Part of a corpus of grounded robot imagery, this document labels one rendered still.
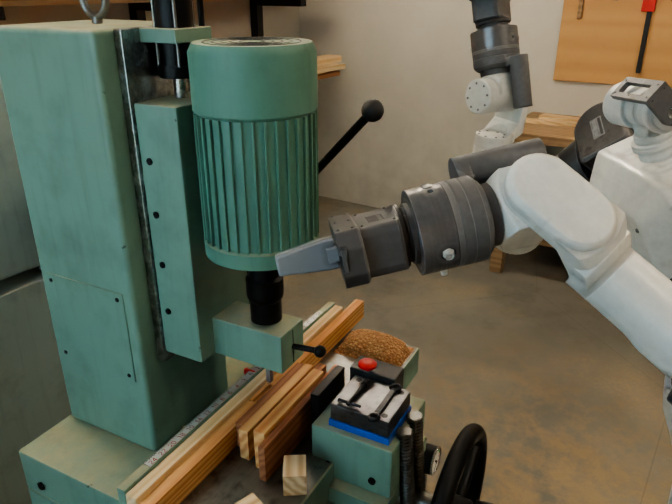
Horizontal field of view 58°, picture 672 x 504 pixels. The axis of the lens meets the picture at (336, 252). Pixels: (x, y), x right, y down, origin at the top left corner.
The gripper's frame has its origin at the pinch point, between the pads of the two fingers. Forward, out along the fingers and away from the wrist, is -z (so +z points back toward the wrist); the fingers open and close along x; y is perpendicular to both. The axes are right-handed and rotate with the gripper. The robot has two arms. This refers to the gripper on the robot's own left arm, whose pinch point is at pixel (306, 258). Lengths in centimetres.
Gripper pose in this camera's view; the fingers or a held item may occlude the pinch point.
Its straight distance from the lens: 61.5
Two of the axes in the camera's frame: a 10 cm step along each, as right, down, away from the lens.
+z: 9.7, -2.3, 0.3
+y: -2.2, -9.5, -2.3
